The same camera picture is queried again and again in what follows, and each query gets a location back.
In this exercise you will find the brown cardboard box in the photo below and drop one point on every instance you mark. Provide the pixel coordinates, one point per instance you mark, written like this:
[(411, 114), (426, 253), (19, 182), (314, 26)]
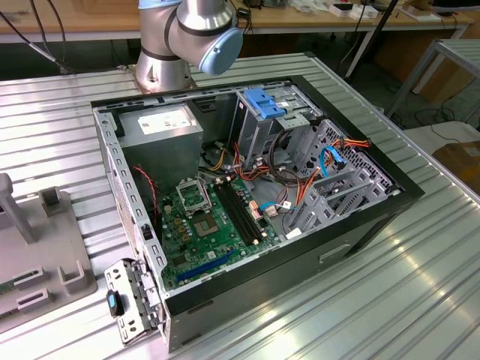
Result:
[(461, 161)]

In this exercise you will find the blue expansion slot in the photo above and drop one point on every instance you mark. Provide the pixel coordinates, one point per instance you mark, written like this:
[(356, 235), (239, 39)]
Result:
[(206, 265)]

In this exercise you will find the silver expansion card retainer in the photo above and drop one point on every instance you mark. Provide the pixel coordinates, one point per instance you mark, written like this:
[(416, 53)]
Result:
[(140, 296)]

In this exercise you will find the wooden desk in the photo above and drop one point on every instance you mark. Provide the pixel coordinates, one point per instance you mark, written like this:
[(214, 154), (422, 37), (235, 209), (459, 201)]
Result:
[(300, 20)]

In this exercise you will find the silver disk bay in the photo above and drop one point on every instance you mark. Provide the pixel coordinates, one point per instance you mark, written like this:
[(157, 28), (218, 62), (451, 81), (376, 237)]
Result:
[(339, 180)]

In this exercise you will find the black blue retainer latch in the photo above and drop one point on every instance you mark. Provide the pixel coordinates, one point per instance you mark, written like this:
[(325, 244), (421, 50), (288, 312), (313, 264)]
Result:
[(114, 303)]

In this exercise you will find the black open PC case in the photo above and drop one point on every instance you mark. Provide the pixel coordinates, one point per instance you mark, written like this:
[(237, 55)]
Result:
[(300, 270)]

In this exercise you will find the grey parts rack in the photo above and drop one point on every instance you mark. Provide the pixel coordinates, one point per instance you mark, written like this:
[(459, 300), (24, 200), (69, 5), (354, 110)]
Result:
[(48, 240)]

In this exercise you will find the grey power supply unit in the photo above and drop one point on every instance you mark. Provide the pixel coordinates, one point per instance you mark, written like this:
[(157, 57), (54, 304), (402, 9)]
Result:
[(161, 150)]

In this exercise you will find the white metal table frame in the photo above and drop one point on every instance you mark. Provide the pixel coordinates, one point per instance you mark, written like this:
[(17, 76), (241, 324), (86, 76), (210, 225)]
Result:
[(423, 67)]

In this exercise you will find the green motherboard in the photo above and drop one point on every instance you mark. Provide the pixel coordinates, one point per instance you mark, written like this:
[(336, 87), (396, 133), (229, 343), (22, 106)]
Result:
[(195, 251)]

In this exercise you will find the blue plastic drive latch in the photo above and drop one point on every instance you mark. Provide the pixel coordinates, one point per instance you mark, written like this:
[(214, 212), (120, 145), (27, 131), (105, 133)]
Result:
[(262, 103)]

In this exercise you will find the black RAM slot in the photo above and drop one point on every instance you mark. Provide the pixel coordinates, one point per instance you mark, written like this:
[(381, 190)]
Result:
[(242, 212), (246, 212), (232, 212), (237, 212)]

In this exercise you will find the grey optical drive cage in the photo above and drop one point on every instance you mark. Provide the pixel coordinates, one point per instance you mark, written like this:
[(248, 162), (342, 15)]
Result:
[(255, 135)]

